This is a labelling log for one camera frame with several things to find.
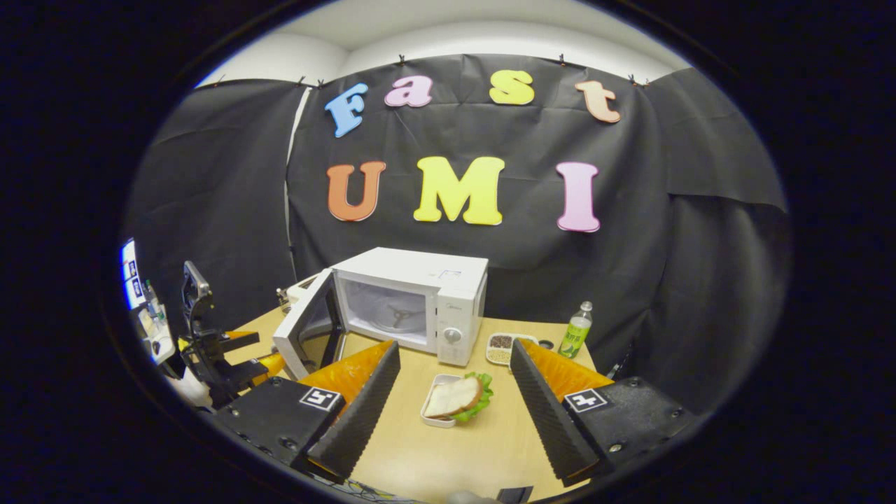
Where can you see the white toaster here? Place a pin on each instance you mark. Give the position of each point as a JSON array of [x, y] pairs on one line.
[[302, 287]]

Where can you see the white rectangular tray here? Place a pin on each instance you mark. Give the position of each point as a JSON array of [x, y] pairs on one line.
[[437, 420]]

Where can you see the white divided grain dish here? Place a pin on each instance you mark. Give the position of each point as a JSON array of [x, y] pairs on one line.
[[500, 346]]

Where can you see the white microwave oven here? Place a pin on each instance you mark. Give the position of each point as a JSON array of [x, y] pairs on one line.
[[420, 280]]

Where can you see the green drink bottle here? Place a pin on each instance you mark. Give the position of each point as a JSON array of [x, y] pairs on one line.
[[575, 336]]

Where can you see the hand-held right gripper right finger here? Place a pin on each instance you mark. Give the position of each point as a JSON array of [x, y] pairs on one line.
[[546, 420]]

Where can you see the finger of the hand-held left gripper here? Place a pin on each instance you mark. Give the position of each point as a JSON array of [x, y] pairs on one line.
[[262, 367], [241, 341]]

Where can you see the bright cluttered side rack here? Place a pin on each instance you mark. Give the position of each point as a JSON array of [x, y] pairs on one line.
[[129, 273]]

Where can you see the lettuce sandwich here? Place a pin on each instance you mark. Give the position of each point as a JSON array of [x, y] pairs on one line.
[[455, 397]]

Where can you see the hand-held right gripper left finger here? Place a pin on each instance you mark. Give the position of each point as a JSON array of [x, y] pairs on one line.
[[364, 413]]

